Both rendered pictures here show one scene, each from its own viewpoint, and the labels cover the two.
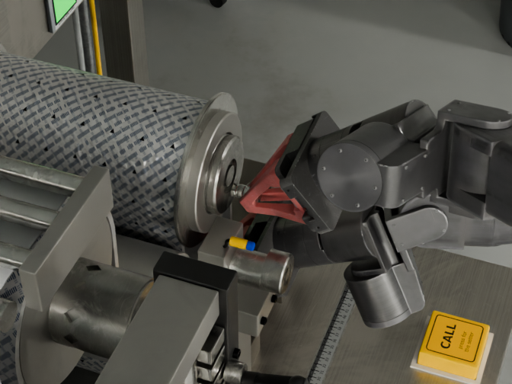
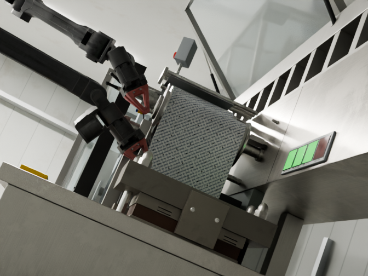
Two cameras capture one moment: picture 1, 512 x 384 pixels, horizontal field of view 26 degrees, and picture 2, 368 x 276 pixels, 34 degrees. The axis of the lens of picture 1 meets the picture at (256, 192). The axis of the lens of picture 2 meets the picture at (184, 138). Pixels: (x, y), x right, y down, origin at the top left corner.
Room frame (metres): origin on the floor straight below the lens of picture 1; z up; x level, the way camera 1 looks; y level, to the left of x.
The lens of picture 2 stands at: (2.29, -0.65, 0.77)
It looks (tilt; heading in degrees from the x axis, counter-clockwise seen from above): 14 degrees up; 152
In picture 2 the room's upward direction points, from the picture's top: 23 degrees clockwise
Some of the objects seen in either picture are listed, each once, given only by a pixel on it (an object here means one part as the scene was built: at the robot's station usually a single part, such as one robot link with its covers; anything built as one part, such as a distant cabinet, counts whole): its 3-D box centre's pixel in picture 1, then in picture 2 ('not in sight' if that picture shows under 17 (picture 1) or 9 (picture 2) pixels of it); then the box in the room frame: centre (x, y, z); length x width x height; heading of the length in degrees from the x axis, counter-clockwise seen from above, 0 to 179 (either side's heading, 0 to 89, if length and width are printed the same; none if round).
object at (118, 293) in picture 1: (107, 311); (151, 100); (0.52, 0.11, 1.33); 0.06 x 0.06 x 0.06; 69
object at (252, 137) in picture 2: not in sight; (257, 141); (0.87, 0.32, 1.28); 0.06 x 0.05 x 0.02; 69
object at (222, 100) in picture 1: (207, 170); (162, 109); (0.76, 0.04, 1.25); 0.15 x 0.01 x 0.15; 159
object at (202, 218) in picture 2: not in sight; (201, 219); (1.08, 0.11, 0.96); 0.10 x 0.03 x 0.11; 69
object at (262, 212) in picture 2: not in sight; (262, 211); (1.09, 0.26, 1.05); 0.04 x 0.04 x 0.04
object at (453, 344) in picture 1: (453, 344); (33, 175); (0.83, -0.23, 0.91); 0.07 x 0.07 x 0.02; 69
